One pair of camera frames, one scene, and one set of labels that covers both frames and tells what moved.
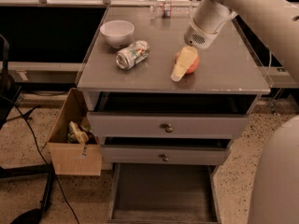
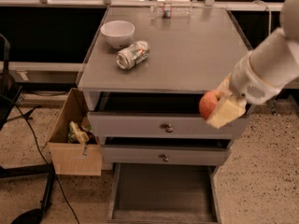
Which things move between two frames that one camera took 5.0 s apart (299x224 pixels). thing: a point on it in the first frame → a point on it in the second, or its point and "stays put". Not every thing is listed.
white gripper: [199, 36] → [249, 80]
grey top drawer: [167, 125] stays put
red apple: [193, 67] → [208, 102]
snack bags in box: [80, 134] stays put
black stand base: [9, 100] stays put
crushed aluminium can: [127, 57] stays put
